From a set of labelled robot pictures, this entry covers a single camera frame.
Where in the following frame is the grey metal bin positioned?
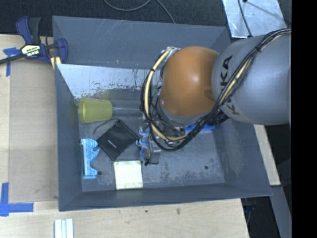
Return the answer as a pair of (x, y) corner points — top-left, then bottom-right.
(52, 15), (273, 212)

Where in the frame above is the yellow plastic cup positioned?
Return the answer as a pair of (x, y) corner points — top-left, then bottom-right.
(78, 98), (113, 124)

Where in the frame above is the pale yellow square sponge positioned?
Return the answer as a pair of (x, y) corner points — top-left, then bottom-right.
(113, 160), (144, 191)

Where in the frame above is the black drawstring pouch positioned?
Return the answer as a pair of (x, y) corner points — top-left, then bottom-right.
(93, 119), (140, 162)

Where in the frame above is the blue wavy-edged sponge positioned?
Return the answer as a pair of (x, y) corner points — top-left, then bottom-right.
(80, 138), (101, 179)

